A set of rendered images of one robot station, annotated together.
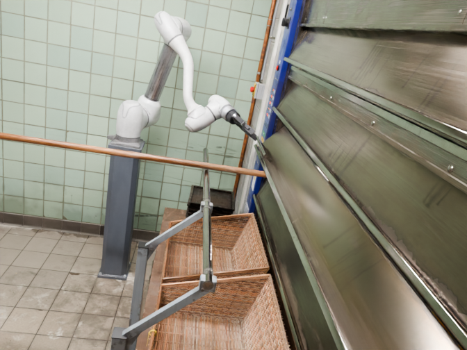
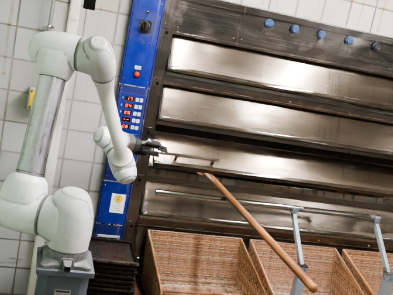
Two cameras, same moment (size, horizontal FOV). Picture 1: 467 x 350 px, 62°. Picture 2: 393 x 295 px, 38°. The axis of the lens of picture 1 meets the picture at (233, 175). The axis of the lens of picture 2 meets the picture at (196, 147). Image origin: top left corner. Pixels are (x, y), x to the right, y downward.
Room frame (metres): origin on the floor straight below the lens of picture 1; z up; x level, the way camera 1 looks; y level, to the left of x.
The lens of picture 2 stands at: (2.33, 2.78, 1.90)
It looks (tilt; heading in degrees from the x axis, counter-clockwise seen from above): 11 degrees down; 262
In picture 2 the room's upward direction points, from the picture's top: 11 degrees clockwise
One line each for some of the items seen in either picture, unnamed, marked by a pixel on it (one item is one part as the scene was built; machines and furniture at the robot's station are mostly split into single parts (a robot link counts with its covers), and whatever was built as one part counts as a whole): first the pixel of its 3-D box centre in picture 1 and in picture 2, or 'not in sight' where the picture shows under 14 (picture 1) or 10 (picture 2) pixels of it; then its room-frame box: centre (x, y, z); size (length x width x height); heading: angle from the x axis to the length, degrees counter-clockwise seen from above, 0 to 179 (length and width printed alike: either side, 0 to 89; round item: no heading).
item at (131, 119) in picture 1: (130, 117); (69, 217); (2.45, 0.72, 1.17); 0.18 x 0.16 x 0.22; 167
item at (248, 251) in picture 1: (211, 253); (202, 274); (1.77, 0.03, 0.72); 0.56 x 0.49 x 0.28; 9
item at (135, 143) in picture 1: (124, 138); (66, 254); (2.43, 0.74, 1.03); 0.22 x 0.18 x 0.06; 98
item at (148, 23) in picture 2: (285, 17); (146, 21); (2.27, -0.11, 1.92); 0.06 x 0.04 x 0.11; 8
